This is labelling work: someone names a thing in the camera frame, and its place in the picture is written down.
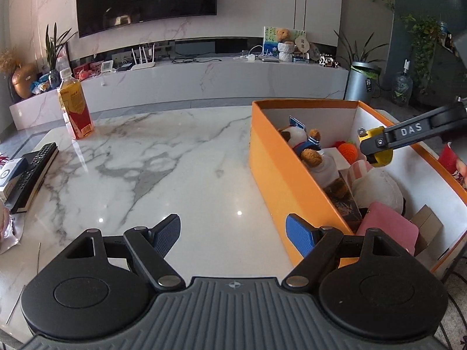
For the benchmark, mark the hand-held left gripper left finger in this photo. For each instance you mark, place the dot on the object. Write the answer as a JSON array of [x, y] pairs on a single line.
[[166, 235]]

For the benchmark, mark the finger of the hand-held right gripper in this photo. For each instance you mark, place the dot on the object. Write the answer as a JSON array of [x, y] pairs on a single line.
[[410, 130]]

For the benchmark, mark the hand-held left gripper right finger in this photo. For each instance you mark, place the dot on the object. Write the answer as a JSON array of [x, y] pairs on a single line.
[[301, 235]]

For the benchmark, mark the dark illustrated box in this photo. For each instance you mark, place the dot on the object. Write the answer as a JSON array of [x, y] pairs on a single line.
[[344, 200]]

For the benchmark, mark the orange cardboard box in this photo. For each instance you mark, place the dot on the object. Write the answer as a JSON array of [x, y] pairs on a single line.
[[277, 175]]

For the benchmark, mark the crocheted orange toy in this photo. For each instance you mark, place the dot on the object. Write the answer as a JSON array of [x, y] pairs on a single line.
[[348, 151]]

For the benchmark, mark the white panda plush toy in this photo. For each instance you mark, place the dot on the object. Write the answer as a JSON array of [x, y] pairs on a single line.
[[379, 189]]

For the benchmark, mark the brown bear plush toy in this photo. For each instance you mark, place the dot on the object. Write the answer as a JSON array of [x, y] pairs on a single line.
[[317, 162]]

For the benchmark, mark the pink printed pouch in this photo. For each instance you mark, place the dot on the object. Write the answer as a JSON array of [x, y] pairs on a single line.
[[386, 226]]

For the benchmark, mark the gold gift box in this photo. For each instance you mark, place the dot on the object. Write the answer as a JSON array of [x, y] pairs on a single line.
[[427, 229]]

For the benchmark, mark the water jug with pump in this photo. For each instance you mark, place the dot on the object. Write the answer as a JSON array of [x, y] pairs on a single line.
[[402, 87]]

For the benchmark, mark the red cup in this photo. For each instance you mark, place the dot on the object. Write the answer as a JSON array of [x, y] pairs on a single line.
[[448, 160]]

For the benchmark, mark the dark cabinet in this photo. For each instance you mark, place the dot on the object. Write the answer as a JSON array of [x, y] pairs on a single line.
[[448, 80]]

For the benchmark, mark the grey planter with plant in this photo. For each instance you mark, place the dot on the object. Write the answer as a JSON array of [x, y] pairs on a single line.
[[359, 85]]

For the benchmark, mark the potted trailing plant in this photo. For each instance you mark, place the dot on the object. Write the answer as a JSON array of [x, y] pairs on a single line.
[[425, 43]]

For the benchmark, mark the small glass bottles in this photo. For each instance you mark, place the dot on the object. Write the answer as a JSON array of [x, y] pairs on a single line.
[[445, 34]]

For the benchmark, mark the cow figurine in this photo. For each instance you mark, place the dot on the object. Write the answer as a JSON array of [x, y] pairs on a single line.
[[328, 62]]

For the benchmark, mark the round paper fan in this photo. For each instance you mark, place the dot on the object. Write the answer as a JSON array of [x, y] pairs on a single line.
[[302, 45]]

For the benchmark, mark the bear plush in white pot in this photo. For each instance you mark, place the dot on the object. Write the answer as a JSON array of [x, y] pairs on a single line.
[[285, 47]]

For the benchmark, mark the tea bottle with red label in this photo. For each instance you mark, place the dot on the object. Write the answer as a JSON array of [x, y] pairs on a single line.
[[76, 109]]

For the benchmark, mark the pink white plush in bag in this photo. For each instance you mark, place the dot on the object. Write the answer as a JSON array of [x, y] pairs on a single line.
[[7, 226]]

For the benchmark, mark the white marble TV console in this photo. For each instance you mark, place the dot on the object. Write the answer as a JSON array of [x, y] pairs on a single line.
[[204, 80]]

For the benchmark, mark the white and blue small box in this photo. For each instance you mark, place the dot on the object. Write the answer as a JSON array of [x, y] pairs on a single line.
[[12, 173]]

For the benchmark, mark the green blue painting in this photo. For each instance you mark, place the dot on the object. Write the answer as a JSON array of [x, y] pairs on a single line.
[[270, 42]]

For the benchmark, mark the white wifi router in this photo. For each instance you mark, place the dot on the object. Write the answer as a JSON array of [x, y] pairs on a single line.
[[143, 66]]

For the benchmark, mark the white desk thermometer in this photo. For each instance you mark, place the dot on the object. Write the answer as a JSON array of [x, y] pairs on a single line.
[[107, 66]]

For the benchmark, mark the colourful feather toy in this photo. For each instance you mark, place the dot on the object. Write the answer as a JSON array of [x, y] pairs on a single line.
[[3, 157]]

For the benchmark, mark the pink box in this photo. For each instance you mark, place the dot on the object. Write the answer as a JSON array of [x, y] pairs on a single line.
[[87, 71]]

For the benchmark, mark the blue snack bag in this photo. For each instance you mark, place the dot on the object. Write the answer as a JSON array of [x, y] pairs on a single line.
[[45, 85]]

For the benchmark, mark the golden vase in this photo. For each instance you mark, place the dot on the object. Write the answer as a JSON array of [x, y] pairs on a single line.
[[24, 82]]

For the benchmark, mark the green plant in glass vase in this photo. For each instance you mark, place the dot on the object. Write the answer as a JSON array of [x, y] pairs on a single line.
[[54, 58]]

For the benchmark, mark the dried flowers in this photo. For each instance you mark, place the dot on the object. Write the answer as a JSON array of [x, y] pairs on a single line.
[[9, 62]]

